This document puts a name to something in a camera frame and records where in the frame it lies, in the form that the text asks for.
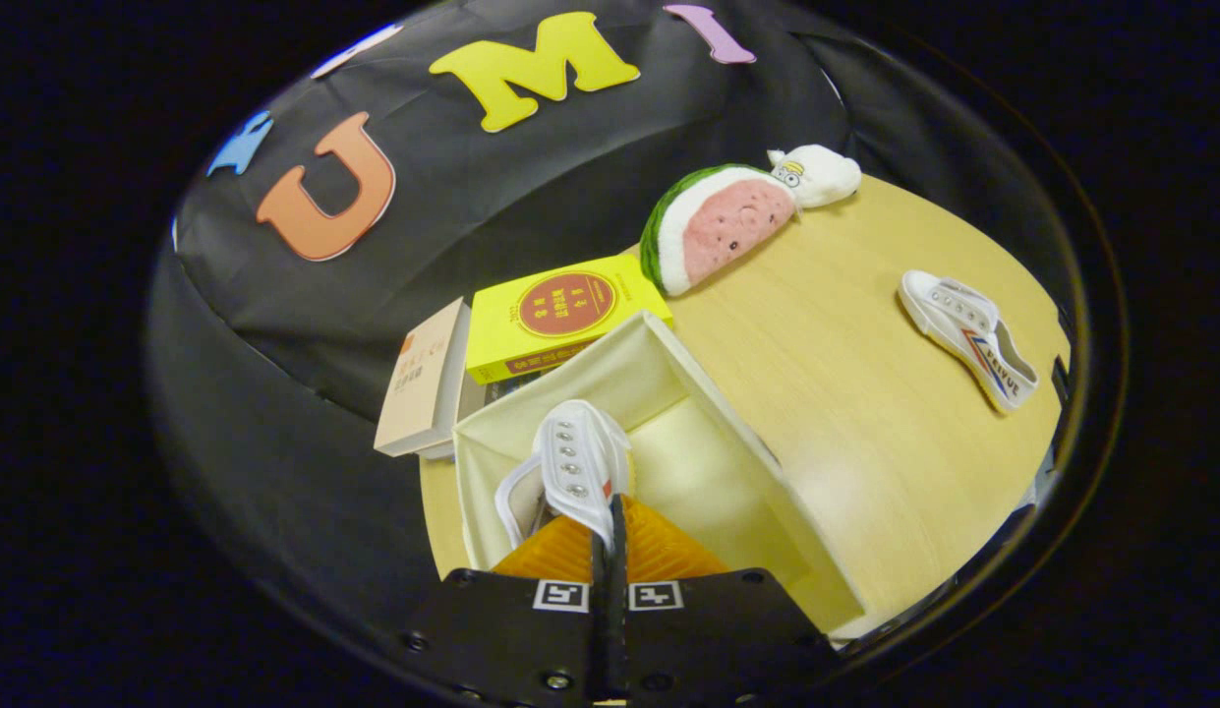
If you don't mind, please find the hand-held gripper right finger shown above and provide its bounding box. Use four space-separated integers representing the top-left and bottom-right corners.
610 495 837 704

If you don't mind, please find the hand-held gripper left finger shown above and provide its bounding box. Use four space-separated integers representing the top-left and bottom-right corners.
403 509 615 704

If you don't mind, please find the beige storage box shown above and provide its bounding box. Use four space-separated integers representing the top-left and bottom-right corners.
452 310 866 635

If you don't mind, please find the white shoe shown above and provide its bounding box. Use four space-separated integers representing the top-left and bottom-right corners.
898 269 1040 414
494 399 632 552

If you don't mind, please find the beige book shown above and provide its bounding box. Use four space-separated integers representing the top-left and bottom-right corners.
374 297 473 459

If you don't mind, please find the yellow book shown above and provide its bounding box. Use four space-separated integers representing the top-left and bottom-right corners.
465 254 674 386

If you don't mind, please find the watermelon plush toy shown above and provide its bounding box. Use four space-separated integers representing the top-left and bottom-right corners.
639 163 799 298

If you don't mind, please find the white plush toy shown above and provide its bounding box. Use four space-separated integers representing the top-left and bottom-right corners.
767 144 863 209

